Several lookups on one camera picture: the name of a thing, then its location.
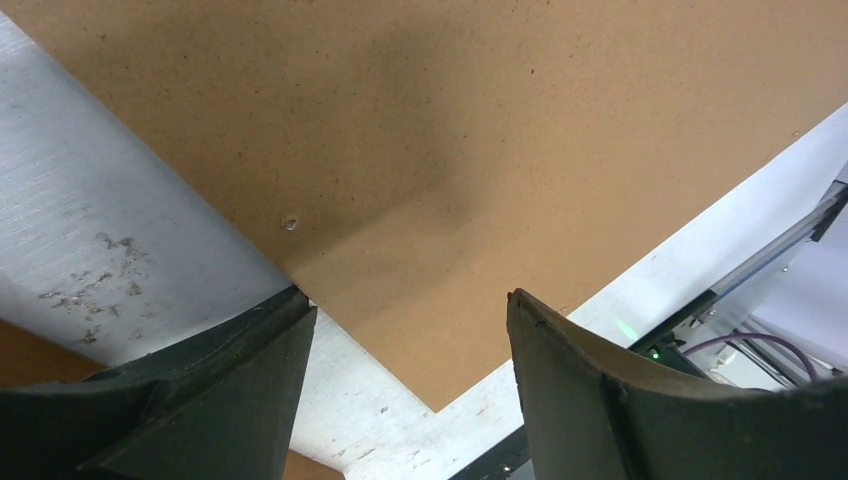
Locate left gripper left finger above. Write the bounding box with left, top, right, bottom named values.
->
left=1, top=287, right=317, bottom=479

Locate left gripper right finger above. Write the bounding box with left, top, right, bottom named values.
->
left=507, top=289, right=847, bottom=479

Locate brown backing board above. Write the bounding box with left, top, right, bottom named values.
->
left=1, top=1, right=847, bottom=410

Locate wooden picture frame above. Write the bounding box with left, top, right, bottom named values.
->
left=1, top=321, right=344, bottom=480

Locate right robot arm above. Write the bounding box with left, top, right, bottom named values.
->
left=628, top=289, right=718, bottom=378

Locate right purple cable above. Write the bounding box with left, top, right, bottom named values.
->
left=682, top=332, right=821, bottom=384

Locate aluminium rail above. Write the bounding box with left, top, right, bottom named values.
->
left=709, top=180, right=847, bottom=299

